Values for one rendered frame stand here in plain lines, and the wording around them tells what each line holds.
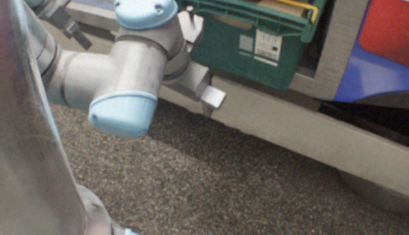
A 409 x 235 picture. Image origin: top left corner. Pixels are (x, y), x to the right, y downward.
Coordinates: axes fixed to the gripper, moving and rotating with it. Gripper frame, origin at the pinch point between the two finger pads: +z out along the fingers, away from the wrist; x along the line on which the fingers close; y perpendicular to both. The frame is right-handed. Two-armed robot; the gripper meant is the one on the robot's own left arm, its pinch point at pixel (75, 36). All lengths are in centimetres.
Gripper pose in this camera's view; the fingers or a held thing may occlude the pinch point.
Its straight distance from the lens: 91.0
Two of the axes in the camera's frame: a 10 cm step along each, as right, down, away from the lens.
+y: 6.0, -7.7, 2.0
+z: 3.6, 4.9, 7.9
